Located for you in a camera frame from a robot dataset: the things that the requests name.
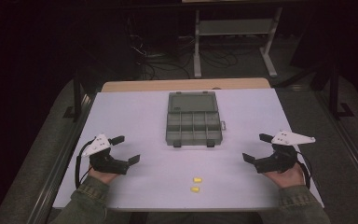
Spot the black metal stand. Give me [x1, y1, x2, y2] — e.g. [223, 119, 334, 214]
[328, 63, 355, 119]
[62, 74, 86, 119]

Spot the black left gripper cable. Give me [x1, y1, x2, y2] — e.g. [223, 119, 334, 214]
[75, 139, 95, 189]

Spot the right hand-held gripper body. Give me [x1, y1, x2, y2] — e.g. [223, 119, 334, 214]
[255, 130, 317, 174]

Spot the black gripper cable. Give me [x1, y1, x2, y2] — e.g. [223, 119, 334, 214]
[75, 139, 95, 189]
[296, 151, 313, 189]

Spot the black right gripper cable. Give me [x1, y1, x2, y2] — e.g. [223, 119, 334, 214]
[296, 151, 313, 189]

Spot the person's right hand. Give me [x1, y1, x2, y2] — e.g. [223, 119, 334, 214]
[262, 162, 306, 189]

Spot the tangle of black floor cables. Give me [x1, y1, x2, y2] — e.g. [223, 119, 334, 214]
[130, 34, 241, 80]

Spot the dark computer tower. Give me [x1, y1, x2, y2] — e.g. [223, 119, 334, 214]
[126, 13, 182, 60]

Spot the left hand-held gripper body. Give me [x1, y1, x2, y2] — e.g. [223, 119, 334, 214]
[81, 133, 131, 175]

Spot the person's left hand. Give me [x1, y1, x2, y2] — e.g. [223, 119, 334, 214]
[88, 167, 119, 185]

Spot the grey plastic compartment box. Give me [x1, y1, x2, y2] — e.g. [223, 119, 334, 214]
[165, 90, 227, 148]

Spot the white metal desk frame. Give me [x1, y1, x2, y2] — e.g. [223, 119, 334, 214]
[193, 7, 283, 79]

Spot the wooden table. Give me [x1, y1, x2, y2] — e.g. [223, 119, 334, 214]
[101, 77, 272, 93]

